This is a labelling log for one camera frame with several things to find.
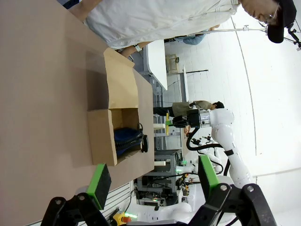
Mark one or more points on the person's left hand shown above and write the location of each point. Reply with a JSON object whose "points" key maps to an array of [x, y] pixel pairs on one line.
{"points": [[129, 52]]}

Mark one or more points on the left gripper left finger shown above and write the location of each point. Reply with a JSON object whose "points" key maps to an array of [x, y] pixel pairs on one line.
{"points": [[98, 186]]}

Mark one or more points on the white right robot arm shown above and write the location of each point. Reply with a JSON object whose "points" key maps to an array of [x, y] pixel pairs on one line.
{"points": [[225, 131]]}

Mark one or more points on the person's right hand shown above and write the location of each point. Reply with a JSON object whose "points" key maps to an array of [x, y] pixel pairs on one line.
{"points": [[75, 9]]}

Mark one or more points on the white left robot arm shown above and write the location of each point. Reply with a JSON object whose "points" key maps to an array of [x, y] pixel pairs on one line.
{"points": [[164, 212]]}

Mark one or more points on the black elongated device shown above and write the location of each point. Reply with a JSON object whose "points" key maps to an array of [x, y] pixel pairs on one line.
{"points": [[144, 143]]}

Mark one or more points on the person's right forearm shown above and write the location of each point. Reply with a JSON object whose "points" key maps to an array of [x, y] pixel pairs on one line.
{"points": [[87, 10]]}

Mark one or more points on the person in white jacket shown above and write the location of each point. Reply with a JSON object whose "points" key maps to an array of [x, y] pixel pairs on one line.
{"points": [[152, 16]]}

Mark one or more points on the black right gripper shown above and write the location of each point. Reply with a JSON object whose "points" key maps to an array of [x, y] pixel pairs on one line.
{"points": [[193, 118]]}

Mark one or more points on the beige framed cart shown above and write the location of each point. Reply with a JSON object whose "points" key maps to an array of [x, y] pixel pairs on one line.
{"points": [[172, 64]]}

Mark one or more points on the brown cardboard box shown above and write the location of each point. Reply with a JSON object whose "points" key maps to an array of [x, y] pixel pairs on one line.
{"points": [[101, 134]]}

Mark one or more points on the black cap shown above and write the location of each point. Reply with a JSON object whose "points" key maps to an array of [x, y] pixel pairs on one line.
{"points": [[282, 21]]}

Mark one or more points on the white wrist watch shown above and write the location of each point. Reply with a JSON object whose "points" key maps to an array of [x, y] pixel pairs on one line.
{"points": [[137, 47]]}

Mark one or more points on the yellow stick-shaped item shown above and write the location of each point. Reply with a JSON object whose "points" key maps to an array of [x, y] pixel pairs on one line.
{"points": [[167, 130]]}

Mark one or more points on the navy blue pouch white lettering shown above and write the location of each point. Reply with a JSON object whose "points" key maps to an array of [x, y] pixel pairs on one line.
{"points": [[122, 136]]}

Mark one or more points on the grey equipment rack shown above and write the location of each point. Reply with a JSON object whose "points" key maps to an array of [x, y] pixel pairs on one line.
{"points": [[162, 174]]}

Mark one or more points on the long metal boom rod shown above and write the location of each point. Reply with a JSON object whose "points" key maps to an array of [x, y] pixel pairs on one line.
{"points": [[223, 29]]}

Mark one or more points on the yellow emergency stop button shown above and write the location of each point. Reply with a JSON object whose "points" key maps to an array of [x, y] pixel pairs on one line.
{"points": [[122, 217]]}

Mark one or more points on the narrow white table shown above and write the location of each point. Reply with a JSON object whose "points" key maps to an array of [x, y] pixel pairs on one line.
{"points": [[186, 84]]}

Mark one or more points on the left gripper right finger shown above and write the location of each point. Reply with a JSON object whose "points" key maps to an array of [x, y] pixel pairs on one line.
{"points": [[209, 179]]}

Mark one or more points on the person's left forearm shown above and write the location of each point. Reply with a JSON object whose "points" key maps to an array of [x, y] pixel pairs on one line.
{"points": [[145, 44]]}

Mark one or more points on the person in olive shirt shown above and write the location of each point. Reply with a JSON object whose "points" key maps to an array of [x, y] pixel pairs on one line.
{"points": [[183, 108]]}

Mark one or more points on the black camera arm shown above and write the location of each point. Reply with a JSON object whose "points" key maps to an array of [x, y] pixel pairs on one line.
{"points": [[294, 35]]}

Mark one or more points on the large white table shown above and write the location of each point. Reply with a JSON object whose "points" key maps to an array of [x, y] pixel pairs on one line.
{"points": [[157, 61]]}

